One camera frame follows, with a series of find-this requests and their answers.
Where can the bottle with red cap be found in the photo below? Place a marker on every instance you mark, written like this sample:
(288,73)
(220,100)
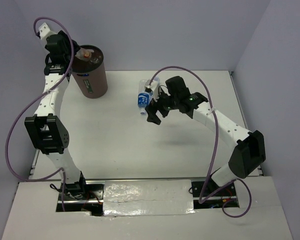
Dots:
(83,54)

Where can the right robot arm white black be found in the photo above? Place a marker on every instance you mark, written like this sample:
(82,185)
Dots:
(248,148)

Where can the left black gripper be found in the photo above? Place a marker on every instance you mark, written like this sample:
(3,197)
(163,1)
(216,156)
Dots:
(76,47)

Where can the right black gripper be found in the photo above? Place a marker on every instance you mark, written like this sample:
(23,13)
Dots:
(153,106)

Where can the crushed blue label bottle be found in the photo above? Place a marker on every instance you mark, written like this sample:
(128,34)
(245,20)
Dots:
(94,60)

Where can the brown cylindrical waste bin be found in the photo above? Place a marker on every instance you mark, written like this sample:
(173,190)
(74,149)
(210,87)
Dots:
(90,78)

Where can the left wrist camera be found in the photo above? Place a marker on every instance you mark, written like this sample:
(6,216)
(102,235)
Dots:
(45,31)

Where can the blue label bottle white cap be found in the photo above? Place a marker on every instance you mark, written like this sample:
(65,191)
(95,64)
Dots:
(143,97)

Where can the aluminium mounting rail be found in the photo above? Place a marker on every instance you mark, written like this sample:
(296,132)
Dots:
(93,202)

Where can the silver foil tape sheet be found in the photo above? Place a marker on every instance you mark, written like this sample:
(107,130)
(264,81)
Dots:
(147,198)

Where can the clear bottle blue cap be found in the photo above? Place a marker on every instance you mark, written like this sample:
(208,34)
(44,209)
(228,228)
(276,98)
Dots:
(155,82)

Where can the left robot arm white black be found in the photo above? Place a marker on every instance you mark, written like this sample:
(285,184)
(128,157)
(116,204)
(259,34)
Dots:
(46,131)

